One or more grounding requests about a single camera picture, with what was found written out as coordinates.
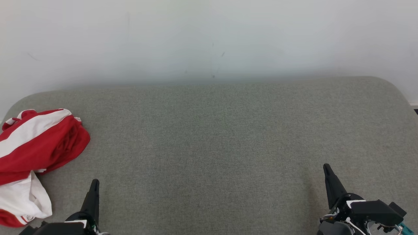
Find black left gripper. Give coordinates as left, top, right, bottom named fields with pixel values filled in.
left=65, top=179, right=100, bottom=235

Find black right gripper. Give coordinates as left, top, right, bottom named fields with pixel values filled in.
left=323, top=163, right=363, bottom=223

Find red white basketball jersey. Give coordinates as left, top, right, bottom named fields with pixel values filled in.
left=0, top=171, right=53, bottom=228

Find red shorts with white stripe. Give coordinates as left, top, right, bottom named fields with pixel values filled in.
left=0, top=109, right=91, bottom=186

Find thin red white wire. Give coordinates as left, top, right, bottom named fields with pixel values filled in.
left=346, top=217, right=404, bottom=235

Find black cable with teal plug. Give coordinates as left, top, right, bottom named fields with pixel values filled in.
left=397, top=222, right=414, bottom=235

